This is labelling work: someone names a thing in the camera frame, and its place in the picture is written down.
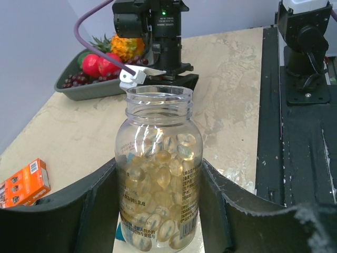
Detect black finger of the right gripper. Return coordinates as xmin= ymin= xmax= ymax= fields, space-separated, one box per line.
xmin=142 ymin=74 xmax=199 ymax=91

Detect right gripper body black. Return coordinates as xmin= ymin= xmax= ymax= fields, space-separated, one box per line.
xmin=147 ymin=36 xmax=194 ymax=79

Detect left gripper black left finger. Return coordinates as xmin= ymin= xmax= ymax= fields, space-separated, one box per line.
xmin=1 ymin=159 xmax=119 ymax=252

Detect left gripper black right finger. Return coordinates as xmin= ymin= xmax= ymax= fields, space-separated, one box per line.
xmin=199 ymin=159 xmax=336 ymax=252

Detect clear pill bottle yellow capsules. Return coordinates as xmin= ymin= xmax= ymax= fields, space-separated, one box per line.
xmin=115 ymin=85 xmax=203 ymax=252

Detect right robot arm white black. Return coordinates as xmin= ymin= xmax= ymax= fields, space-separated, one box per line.
xmin=112 ymin=1 xmax=333 ymax=104

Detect lower red pomegranate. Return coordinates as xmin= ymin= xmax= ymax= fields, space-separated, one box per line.
xmin=98 ymin=53 xmax=122 ymax=76

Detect red pomegranate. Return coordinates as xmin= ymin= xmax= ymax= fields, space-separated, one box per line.
xmin=82 ymin=53 xmax=101 ymax=78
xmin=98 ymin=53 xmax=122 ymax=76

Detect orange cardboard box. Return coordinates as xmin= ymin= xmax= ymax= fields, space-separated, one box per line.
xmin=1 ymin=158 xmax=51 ymax=209

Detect dark grey fruit tray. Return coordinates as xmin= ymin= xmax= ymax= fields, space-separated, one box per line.
xmin=54 ymin=49 xmax=125 ymax=101

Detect upper red pomegranate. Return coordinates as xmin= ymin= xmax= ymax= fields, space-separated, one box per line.
xmin=82 ymin=53 xmax=101 ymax=78

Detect green lime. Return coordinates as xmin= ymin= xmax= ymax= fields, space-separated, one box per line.
xmin=77 ymin=51 xmax=90 ymax=69

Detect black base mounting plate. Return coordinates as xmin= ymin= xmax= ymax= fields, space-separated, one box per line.
xmin=255 ymin=27 xmax=336 ymax=207

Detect dark purple grape bunch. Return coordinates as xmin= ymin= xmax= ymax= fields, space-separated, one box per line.
xmin=62 ymin=55 xmax=150 ymax=89

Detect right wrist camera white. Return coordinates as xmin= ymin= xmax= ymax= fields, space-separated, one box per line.
xmin=119 ymin=65 xmax=166 ymax=91

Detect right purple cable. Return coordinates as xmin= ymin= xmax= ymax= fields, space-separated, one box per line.
xmin=73 ymin=0 xmax=135 ymax=76

